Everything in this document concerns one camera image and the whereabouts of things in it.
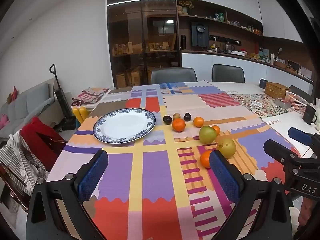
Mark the green apple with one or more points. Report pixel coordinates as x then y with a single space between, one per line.
207 135

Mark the yellow cylinder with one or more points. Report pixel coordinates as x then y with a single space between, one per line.
75 115
83 114

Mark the white counter cabinet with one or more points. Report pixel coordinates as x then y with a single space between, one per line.
250 66

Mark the black thermos bottle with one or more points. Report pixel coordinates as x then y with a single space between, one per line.
183 42

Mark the black wall water dispenser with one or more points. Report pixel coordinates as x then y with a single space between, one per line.
200 35

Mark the wicker basket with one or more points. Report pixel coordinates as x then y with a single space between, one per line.
277 90

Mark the dark purple plum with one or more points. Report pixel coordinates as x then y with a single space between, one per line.
167 119
187 116

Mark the teddy bear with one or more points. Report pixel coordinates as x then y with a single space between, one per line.
181 9

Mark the colourful patchwork tablecloth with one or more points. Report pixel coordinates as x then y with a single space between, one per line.
155 170

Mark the blue and white porcelain plate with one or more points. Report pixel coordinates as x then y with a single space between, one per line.
123 127

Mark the small grey box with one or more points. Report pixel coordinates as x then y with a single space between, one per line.
282 103

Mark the small brown round fruit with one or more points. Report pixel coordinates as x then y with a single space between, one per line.
176 116

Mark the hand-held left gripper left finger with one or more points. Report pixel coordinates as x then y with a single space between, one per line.
93 175

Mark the grey sofa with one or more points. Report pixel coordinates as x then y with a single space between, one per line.
22 105

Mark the dark glass display cabinet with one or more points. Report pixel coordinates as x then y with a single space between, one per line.
142 35

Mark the black upright vacuum cleaner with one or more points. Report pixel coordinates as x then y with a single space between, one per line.
61 100

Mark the grey striped cloth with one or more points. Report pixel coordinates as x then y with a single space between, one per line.
22 157

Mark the small orange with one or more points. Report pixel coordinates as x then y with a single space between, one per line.
216 129

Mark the pink plastic basket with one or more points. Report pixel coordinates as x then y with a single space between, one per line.
297 102

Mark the black mug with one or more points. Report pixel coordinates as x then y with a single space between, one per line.
309 113

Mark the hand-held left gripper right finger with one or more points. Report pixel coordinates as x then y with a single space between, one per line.
222 173

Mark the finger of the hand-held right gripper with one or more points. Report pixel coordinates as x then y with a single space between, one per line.
298 134
277 150

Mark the folded red striped cloth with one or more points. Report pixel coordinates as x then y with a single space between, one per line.
91 95

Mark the yellow pear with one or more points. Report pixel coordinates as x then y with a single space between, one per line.
226 148

